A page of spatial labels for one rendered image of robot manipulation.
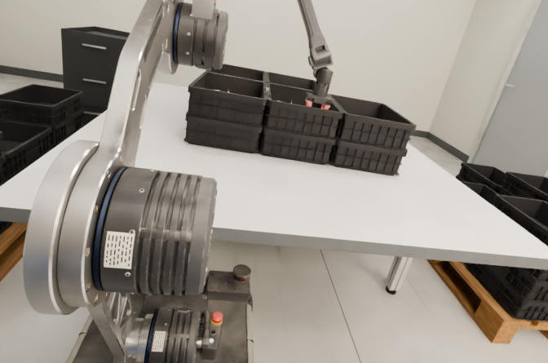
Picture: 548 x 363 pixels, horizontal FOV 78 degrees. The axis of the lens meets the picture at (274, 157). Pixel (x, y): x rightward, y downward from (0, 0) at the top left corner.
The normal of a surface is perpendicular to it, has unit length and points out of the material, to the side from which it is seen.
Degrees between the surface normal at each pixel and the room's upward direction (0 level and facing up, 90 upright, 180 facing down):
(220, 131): 90
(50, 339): 0
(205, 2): 90
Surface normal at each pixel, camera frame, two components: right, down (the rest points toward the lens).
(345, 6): 0.10, 0.38
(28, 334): 0.18, -0.92
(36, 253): 0.15, 0.09
